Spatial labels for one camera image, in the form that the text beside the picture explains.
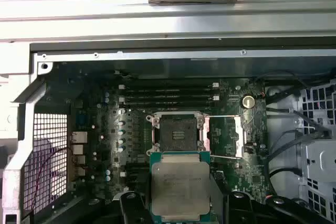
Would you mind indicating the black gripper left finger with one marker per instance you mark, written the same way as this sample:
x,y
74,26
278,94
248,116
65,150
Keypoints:
x,y
134,208

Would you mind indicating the black RAM slot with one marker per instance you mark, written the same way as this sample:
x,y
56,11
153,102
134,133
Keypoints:
x,y
168,83
168,98
168,92
139,167
168,105
136,176

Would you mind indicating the blue port connector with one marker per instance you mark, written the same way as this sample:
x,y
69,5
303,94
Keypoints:
x,y
82,119

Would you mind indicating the CPU socket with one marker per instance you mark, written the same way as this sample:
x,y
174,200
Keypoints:
x,y
162,129

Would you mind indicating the silver green CPU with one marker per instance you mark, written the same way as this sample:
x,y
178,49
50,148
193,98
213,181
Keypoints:
x,y
181,187

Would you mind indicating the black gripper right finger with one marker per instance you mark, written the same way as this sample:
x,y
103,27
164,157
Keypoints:
x,y
239,208

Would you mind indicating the round coin battery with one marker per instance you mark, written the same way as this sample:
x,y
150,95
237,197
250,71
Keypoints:
x,y
248,101

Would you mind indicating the silver metal drive cage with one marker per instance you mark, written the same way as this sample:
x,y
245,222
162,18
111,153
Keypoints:
x,y
320,161

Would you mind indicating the silver port block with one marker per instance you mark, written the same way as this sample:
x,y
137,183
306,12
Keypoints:
x,y
78,161
78,137
78,149
79,172

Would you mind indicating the green motherboard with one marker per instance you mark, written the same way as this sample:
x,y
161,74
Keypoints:
x,y
105,119

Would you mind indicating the metal socket cover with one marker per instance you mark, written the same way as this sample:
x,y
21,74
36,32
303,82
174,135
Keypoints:
x,y
240,137

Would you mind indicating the black silver PC case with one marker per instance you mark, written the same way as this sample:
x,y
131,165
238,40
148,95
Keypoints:
x,y
157,56

